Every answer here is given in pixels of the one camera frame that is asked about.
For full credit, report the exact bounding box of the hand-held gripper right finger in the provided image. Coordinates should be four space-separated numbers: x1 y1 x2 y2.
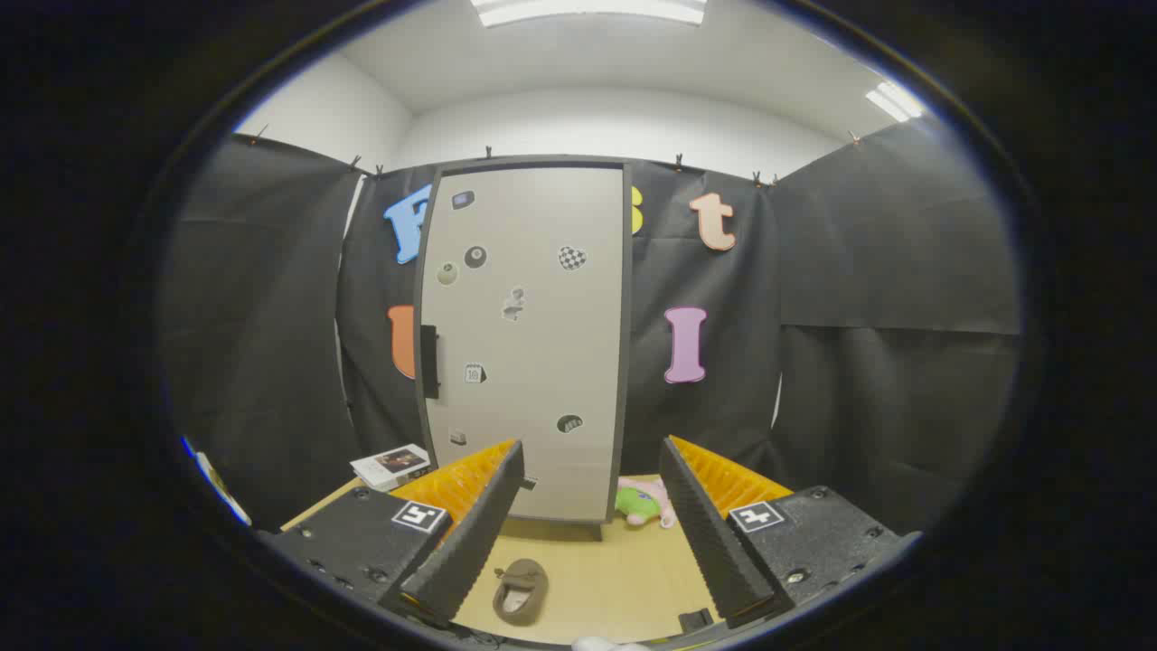
658 434 923 631

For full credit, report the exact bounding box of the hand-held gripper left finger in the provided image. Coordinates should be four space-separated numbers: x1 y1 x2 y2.
268 439 527 629

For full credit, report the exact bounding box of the brown fuzzy shoe with bow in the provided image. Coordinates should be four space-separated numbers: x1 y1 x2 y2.
493 559 550 627

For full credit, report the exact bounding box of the grey shoe cabinet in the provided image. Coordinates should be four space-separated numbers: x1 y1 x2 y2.
413 156 634 542

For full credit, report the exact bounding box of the green and pink plush toy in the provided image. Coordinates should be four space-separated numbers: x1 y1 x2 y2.
615 477 677 530

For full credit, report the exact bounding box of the white book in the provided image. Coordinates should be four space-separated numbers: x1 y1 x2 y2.
351 443 432 492

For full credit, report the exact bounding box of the black backdrop cloth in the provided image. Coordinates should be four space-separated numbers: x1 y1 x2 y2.
161 118 1022 534

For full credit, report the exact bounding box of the small ceiling light panel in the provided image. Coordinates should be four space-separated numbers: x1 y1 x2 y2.
865 81 925 123

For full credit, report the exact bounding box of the long ceiling light panel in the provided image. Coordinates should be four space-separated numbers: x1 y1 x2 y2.
470 0 708 28

